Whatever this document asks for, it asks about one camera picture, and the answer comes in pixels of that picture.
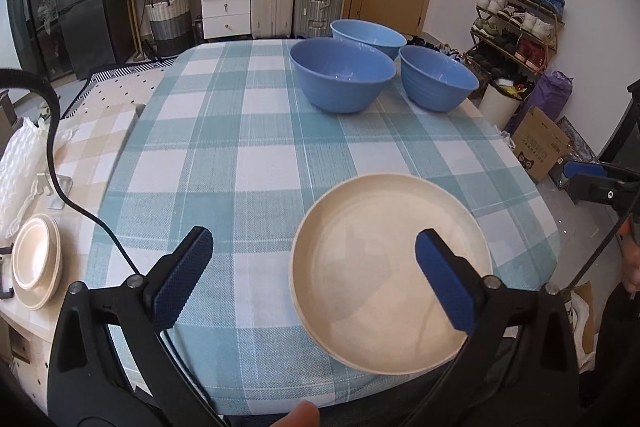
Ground large blue bowl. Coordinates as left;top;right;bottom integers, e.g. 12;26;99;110
290;38;396;115

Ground stacked cream plates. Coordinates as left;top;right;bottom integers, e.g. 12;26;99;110
12;213;63;310

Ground person's right hand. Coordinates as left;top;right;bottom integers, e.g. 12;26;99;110
618;218;640;294

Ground person's left hand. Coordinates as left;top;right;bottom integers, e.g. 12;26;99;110
271;401;320;427

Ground cardboard box with cat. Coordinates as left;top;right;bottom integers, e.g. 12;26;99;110
512;107;572;183

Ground purple bag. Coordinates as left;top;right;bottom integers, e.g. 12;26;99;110
506;70;573;133

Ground cream plate on table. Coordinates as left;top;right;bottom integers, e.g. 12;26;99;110
290;173;492;375

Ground white trash bin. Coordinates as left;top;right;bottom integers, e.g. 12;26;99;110
478;78;523;131

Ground shoe rack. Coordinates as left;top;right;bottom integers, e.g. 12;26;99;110
464;0;565;79

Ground teal plaid tablecloth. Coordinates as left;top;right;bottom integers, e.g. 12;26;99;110
85;40;560;415

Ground right blue bowl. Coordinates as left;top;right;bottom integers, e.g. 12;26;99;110
399;46;480;113

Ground dotted floor rug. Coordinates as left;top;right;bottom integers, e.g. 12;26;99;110
61;57;176;118

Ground rear blue bowl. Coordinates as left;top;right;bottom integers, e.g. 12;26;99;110
330;20;407;61

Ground woven laundry basket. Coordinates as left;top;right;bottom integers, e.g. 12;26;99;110
144;0;195;56

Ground black cable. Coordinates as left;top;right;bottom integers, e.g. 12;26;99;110
0;68;147;281

